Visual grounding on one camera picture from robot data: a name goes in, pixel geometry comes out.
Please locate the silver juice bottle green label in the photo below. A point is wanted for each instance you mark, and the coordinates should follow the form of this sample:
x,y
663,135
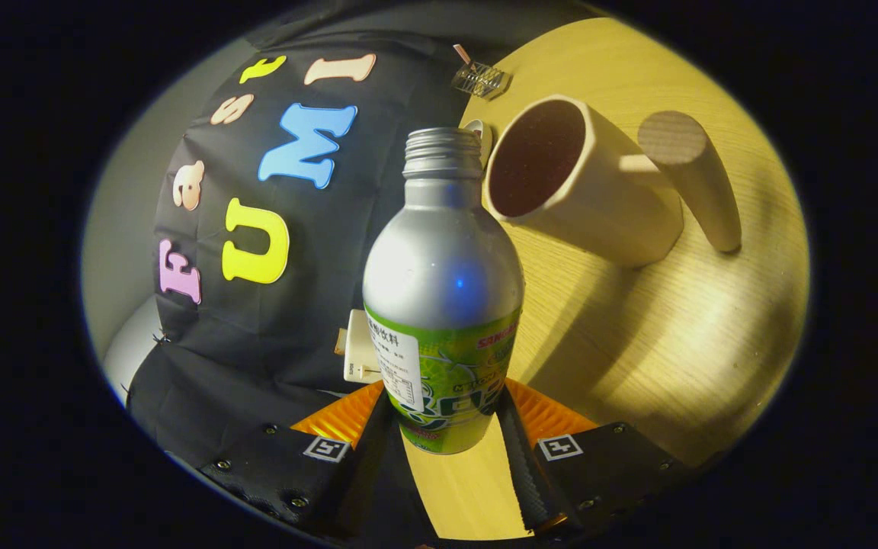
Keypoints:
x,y
439,259

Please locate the black backdrop cloth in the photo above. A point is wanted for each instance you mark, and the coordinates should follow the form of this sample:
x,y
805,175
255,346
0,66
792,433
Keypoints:
x,y
317,305

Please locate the white toaster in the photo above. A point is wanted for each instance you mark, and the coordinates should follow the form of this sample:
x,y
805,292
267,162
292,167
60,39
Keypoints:
x,y
359,358

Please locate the wooden table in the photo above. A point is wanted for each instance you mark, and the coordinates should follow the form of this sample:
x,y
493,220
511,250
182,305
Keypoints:
x,y
675,343

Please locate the bread slice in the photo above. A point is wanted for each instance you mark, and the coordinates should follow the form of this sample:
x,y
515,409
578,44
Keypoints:
x,y
341,343

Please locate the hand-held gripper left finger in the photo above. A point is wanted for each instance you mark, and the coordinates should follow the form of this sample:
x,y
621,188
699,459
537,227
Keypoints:
x,y
378,488

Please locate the white oval plate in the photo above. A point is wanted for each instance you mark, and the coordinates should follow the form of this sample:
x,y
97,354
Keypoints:
x,y
485,136

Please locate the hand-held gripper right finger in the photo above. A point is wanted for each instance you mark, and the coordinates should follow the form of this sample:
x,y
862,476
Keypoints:
x,y
530,473

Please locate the pink checkered straw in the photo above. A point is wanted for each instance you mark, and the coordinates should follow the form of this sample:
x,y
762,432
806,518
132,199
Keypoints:
x,y
462,55

